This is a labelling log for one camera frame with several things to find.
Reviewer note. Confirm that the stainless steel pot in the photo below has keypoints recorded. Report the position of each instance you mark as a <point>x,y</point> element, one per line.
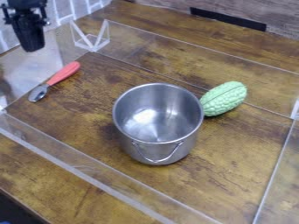
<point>157,117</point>

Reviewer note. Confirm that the orange handled metal spoon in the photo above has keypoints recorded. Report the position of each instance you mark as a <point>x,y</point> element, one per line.
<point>68,70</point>

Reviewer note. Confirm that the green bitter melon toy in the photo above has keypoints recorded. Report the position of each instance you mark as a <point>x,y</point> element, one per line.
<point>223,98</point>

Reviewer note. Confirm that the clear acrylic enclosure wall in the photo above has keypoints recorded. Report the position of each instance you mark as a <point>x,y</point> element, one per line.
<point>61,162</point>

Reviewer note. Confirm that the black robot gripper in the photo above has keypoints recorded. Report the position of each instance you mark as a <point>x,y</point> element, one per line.
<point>16,8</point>

